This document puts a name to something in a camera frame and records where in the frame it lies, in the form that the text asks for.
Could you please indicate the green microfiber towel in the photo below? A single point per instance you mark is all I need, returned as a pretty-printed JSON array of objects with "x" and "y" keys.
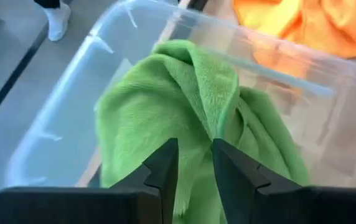
[{"x": 165, "y": 109}]

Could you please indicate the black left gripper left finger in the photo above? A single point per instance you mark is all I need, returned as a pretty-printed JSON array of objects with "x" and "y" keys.
[{"x": 134, "y": 205}]

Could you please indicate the orange microfiber towel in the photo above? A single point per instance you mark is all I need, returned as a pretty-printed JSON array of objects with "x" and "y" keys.
[{"x": 321, "y": 28}]

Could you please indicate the black aluminium table frame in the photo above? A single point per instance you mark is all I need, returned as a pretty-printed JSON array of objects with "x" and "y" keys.
[{"x": 196, "y": 3}]

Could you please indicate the clear plastic bin with label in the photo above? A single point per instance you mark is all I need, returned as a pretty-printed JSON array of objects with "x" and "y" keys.
[{"x": 72, "y": 77}]

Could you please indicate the person's foot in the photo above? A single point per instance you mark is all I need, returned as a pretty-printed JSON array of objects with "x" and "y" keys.
[{"x": 58, "y": 21}]

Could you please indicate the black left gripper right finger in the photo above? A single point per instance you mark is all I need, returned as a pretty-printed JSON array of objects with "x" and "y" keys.
[{"x": 274, "y": 205}]

